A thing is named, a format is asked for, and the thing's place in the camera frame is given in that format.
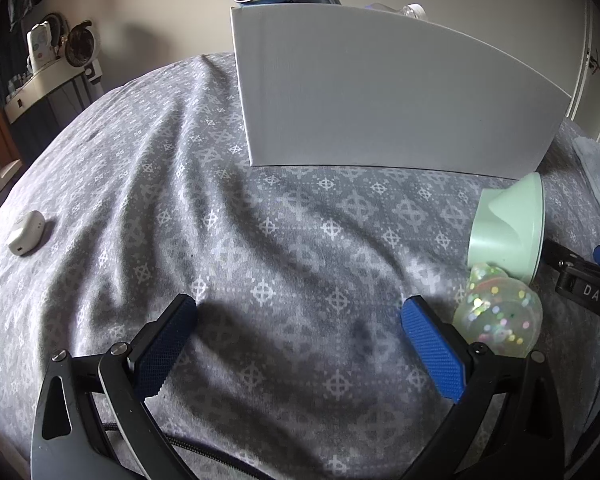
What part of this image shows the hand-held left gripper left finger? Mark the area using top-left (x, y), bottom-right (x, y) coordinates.
top-left (32, 294), bottom-right (198, 480)

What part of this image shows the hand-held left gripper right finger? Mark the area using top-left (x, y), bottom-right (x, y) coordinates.
top-left (401, 295), bottom-right (566, 480)

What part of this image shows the clear glitter ball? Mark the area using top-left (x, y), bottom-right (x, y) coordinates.
top-left (452, 262), bottom-right (544, 359)

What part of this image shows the mint green bowl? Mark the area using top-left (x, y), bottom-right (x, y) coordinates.
top-left (468, 172), bottom-right (547, 282)

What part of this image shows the white cardboard box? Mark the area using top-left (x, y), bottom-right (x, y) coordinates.
top-left (230, 2), bottom-right (572, 179)

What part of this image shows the clear plastic bottle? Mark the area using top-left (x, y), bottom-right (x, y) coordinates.
top-left (364, 2), bottom-right (427, 20)

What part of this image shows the grey cloth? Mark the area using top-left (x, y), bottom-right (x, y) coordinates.
top-left (572, 135), bottom-right (600, 249)

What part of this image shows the grey patterned blanket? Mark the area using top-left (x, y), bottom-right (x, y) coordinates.
top-left (0, 51), bottom-right (600, 480)

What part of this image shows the small white device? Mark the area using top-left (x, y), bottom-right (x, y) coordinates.
top-left (7, 211), bottom-right (46, 257)

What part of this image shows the black desk fan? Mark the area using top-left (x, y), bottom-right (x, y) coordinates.
top-left (62, 19), bottom-right (104, 94)

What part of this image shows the white appliance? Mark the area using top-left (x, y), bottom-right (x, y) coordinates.
top-left (26, 22), bottom-right (57, 74)

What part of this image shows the black braided cable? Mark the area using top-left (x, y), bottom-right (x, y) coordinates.
top-left (99, 419), bottom-right (263, 480)

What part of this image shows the white wall shelf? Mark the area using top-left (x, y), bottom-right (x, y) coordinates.
top-left (4, 56), bottom-right (104, 124)

